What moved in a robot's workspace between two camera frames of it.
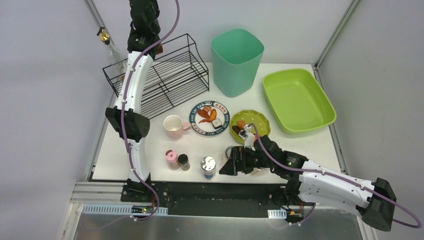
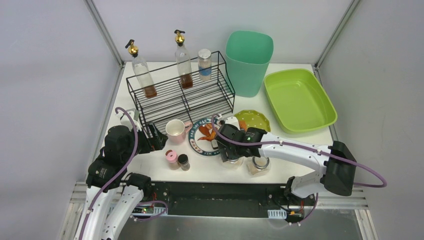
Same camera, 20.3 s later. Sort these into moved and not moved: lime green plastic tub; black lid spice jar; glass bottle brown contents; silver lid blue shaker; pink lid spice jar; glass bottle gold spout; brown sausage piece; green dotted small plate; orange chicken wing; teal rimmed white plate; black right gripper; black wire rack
Moved: glass bottle gold spout; silver lid blue shaker; teal rimmed white plate; orange chicken wing; glass bottle brown contents; black right gripper; black wire rack; brown sausage piece
Not moved: pink lid spice jar; black lid spice jar; lime green plastic tub; green dotted small plate
